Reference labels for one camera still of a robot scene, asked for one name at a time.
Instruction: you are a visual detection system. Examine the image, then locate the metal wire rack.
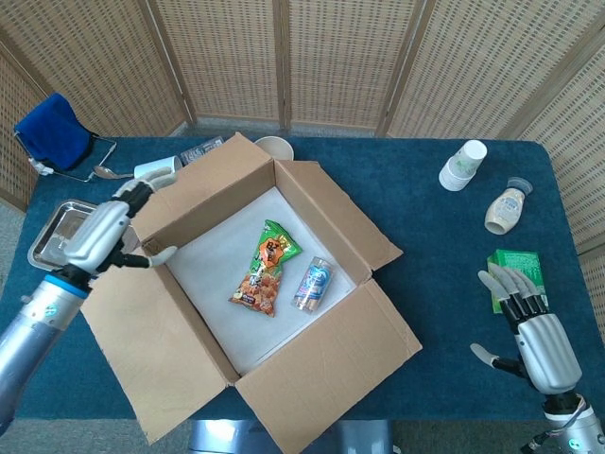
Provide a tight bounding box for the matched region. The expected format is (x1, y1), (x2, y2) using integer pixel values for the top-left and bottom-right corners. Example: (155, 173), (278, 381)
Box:
(13, 131), (118, 183)

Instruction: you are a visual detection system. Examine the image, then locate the blue table cloth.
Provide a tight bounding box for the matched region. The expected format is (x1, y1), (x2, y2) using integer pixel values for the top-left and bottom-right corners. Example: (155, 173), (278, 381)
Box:
(0, 136), (590, 422)

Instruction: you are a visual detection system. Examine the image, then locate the stack of paper cups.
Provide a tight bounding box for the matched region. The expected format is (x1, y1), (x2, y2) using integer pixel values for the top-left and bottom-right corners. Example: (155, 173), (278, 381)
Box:
(438, 139), (489, 193)

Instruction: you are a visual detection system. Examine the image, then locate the clear box of chocolates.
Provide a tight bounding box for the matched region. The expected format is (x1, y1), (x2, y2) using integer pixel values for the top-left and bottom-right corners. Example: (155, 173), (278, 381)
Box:
(179, 135), (226, 165)

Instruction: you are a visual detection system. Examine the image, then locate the mayonnaise squeeze bottle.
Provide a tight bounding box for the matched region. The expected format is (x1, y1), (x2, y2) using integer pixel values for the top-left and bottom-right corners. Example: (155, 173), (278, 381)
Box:
(483, 176), (535, 235)

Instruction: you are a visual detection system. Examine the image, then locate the pale blue plastic mug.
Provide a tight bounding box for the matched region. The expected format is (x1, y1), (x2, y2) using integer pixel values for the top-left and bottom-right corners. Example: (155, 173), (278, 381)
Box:
(133, 154), (183, 180)

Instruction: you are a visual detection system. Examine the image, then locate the beige bowl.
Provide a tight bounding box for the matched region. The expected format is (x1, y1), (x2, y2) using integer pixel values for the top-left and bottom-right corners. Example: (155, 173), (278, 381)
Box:
(253, 135), (295, 162)

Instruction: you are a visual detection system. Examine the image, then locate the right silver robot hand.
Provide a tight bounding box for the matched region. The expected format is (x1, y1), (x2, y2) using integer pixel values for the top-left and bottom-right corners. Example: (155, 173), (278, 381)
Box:
(470, 263), (583, 394)

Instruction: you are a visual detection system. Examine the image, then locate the green carton box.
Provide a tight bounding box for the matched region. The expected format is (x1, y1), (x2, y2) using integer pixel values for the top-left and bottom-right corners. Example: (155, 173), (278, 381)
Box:
(486, 249), (543, 315)

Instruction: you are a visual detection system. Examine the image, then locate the red cardboard box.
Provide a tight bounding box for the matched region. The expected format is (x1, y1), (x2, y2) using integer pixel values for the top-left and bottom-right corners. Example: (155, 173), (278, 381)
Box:
(78, 131), (424, 454)

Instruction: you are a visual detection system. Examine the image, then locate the metal spoon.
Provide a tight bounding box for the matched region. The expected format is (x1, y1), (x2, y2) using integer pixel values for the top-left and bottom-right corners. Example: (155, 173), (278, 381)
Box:
(93, 164), (136, 181)

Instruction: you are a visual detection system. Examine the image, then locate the white foam liner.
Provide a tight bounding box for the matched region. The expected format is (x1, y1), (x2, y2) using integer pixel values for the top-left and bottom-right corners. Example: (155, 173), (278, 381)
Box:
(165, 184), (358, 378)

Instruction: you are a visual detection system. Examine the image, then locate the clear can with blue label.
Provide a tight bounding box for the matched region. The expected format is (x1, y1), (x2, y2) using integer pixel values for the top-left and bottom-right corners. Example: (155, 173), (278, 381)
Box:
(292, 255), (335, 313)

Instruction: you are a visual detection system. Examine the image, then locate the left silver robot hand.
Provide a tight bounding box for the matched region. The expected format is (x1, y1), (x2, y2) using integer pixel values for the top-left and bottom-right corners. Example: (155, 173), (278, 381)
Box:
(60, 169), (180, 276)

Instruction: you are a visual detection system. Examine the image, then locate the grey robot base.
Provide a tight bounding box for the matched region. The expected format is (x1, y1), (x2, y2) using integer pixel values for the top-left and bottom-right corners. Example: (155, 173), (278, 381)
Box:
(188, 418), (396, 454)

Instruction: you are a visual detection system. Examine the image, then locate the steel tray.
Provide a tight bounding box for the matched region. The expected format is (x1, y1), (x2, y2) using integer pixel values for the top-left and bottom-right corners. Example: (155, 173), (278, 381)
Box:
(26, 198), (105, 273)

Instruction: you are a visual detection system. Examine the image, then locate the wicker folding screen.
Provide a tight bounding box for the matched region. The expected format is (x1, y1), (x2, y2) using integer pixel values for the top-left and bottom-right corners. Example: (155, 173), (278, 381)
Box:
(0, 0), (605, 259)

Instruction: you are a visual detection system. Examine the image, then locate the green orange snack bag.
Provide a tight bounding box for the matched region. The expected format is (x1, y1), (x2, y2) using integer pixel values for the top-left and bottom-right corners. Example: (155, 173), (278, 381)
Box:
(229, 218), (303, 319)

